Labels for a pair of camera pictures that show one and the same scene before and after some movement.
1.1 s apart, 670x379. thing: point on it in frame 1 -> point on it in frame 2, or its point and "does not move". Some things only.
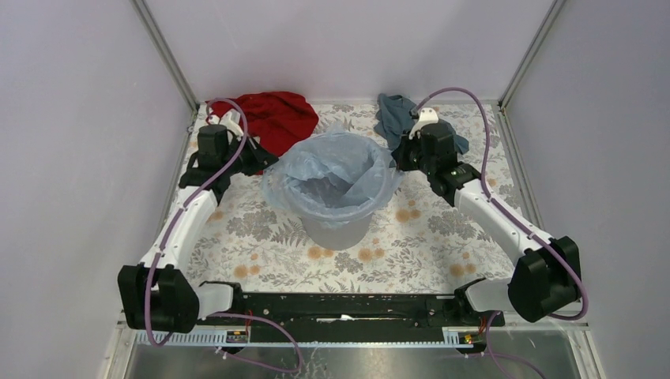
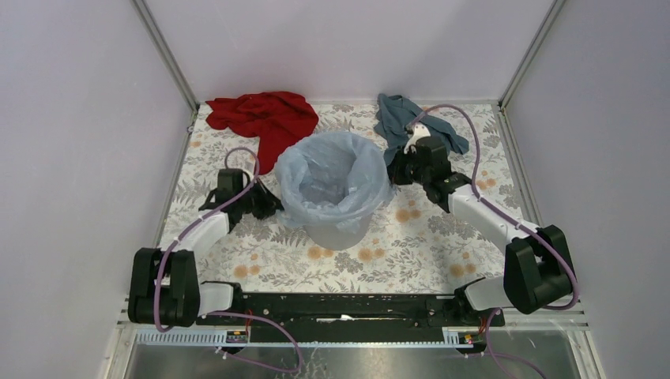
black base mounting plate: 404,311 does not move
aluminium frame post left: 166,53 does not move
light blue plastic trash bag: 331,178 does not move
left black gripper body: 249,160 -> 257,201
